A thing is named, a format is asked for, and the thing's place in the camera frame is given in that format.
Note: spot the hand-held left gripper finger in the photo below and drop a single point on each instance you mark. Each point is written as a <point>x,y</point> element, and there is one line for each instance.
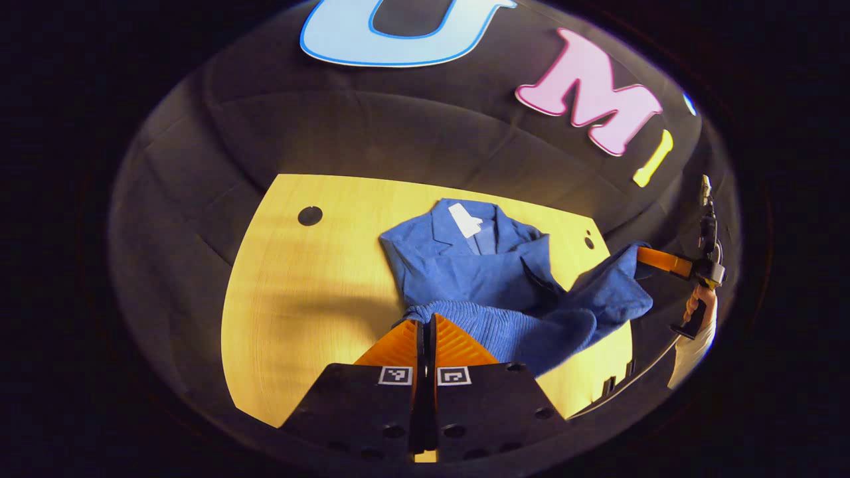
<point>420,372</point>
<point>429,372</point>

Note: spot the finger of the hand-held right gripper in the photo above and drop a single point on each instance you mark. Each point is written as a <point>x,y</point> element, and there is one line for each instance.
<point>664,261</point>

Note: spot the blue knit garment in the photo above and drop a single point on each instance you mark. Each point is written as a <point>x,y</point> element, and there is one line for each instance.
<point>491,279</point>

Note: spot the black backdrop cloth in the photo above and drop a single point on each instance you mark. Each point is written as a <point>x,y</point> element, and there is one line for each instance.
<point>358,126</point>

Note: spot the black table edge bracket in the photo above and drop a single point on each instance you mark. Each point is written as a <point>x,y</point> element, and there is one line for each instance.
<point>629,369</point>
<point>609,387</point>

